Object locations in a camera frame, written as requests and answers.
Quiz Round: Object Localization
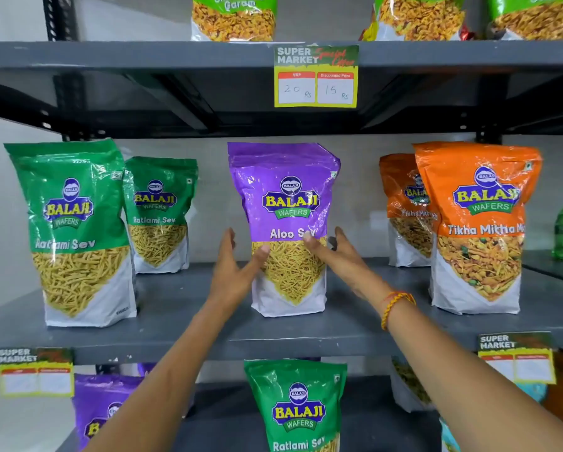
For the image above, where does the person's right forearm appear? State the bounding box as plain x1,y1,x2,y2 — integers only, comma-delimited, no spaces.
378,293,563,452

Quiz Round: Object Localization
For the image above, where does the teal snack packet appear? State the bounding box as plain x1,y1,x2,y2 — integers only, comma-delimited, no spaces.
517,381,549,405
439,418,462,452

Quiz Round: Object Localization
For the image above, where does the green-topped mixed snack packet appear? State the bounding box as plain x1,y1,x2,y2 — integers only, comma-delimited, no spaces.
190,0,278,43
486,0,563,41
373,0,467,42

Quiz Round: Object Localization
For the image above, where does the green snack packet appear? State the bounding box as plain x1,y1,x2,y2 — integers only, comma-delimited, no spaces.
122,156,199,275
244,359,348,452
3,138,138,328

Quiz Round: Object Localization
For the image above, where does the blank shelf price label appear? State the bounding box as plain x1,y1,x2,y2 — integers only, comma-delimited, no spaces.
478,331,557,385
0,347,75,398

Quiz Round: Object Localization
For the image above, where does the filled-in shelf price label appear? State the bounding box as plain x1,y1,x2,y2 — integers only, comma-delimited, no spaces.
274,44,360,109

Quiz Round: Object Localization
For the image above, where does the clear-bottomed mixed snack packet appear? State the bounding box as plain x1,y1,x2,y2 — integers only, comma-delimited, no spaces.
390,357,435,414

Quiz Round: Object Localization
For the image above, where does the person's left hand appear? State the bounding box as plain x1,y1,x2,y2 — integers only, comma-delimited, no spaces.
207,228,271,314

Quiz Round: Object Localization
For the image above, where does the yellow red snack packet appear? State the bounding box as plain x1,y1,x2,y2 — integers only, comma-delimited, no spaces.
360,9,380,42

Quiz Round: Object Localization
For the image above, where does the purple snack packet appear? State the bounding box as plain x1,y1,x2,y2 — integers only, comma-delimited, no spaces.
227,142,341,319
72,363,157,451

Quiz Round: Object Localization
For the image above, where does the person's left forearm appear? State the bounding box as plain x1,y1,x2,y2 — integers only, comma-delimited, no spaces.
84,299,245,452

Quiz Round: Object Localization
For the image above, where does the yellow orange thread bracelet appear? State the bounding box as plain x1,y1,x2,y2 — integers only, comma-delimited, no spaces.
380,291,417,331

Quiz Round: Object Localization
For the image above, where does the grey metal shelf rack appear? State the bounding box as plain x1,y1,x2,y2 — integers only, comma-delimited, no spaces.
0,0,563,452

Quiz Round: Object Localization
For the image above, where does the person's right hand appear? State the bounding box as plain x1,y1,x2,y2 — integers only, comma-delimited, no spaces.
302,226,396,307

